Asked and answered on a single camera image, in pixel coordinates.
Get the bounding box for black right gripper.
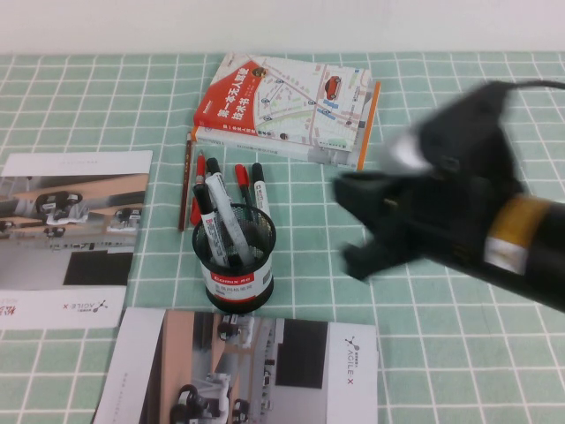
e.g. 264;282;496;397
332;170;526;281

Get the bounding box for white marker black cap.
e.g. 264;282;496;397
250;162;271;216

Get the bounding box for white grey marker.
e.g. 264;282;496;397
205;172;256;266

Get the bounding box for red cap thin pen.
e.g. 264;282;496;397
233;163;257;213

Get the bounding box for black mesh pen holder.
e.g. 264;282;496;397
192;203;276;315

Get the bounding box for orange spine book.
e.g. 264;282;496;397
190;80;382;172

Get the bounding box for green checked tablecloth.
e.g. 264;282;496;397
0;52;565;424

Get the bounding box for map cover book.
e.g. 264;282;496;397
192;52;372;155

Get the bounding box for black cap marker printed label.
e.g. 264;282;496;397
192;183;231;269

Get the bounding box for brown wooden pencil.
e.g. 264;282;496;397
177;132;194;232

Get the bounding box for AgileX brochure red characters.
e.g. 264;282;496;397
0;150;154;331

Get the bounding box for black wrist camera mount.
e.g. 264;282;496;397
381;81;521;191

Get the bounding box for black cable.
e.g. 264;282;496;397
502;78;565;92

